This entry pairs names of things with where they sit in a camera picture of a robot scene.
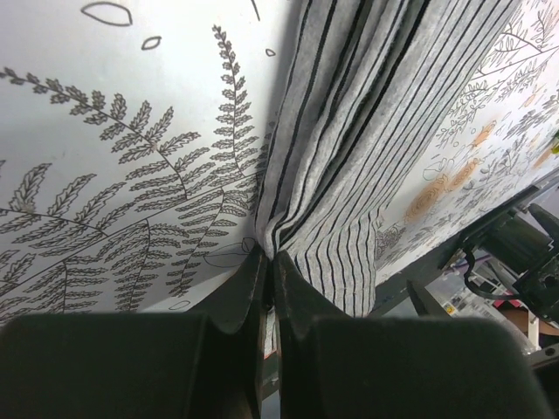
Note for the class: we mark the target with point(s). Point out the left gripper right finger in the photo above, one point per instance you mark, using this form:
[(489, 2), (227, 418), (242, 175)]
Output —
[(332, 365)]

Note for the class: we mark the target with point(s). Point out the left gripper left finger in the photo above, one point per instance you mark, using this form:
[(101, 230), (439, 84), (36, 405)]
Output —
[(204, 363)]

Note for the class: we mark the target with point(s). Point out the grey striped boxer underwear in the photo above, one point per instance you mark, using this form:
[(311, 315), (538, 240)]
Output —
[(369, 85)]

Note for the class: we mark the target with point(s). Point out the black metal base rail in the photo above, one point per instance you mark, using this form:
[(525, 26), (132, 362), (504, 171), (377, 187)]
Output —
[(520, 235)]

